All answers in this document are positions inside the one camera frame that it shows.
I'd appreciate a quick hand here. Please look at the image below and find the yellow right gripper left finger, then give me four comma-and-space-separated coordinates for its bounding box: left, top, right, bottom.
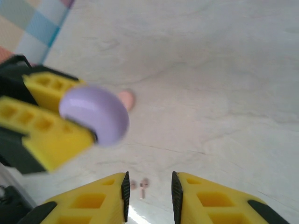
23, 171, 130, 224

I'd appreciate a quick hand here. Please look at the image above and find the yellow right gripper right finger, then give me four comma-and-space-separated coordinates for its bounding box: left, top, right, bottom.
171, 171, 290, 224

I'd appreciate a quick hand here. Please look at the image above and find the purple round earbud charging case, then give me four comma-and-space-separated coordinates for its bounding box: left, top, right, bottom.
58, 85, 130, 148

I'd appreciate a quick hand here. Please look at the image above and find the pink wireless earbud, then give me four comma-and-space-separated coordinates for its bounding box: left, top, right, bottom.
139, 178, 150, 199

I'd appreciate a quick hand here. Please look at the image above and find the pink round earbud charging case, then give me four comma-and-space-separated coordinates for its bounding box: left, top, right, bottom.
118, 90, 136, 110

